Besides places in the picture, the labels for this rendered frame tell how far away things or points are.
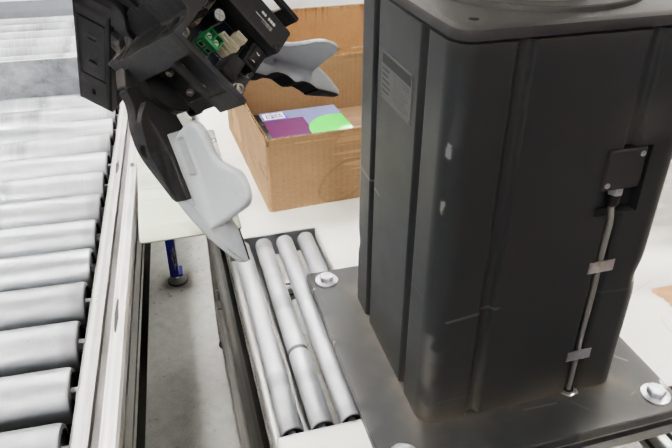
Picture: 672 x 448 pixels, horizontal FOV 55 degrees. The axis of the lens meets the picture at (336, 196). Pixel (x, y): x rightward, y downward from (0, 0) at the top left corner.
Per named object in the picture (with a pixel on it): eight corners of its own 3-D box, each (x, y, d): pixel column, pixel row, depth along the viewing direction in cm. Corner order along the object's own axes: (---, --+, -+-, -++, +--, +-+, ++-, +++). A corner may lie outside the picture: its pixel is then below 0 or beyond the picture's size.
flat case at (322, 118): (334, 112, 104) (334, 103, 103) (378, 163, 88) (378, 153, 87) (251, 123, 100) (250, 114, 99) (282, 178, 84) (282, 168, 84)
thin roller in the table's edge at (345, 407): (364, 411, 53) (291, 233, 77) (341, 417, 53) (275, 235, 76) (363, 428, 54) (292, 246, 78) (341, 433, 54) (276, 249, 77)
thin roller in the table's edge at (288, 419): (304, 425, 52) (249, 239, 75) (280, 430, 52) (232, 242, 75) (305, 441, 53) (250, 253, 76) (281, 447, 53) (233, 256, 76)
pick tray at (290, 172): (532, 168, 91) (544, 101, 86) (268, 213, 80) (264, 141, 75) (441, 98, 114) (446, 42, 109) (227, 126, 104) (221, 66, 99)
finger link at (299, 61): (383, 81, 45) (280, 57, 38) (324, 99, 49) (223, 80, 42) (380, 38, 45) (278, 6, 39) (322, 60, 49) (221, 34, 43)
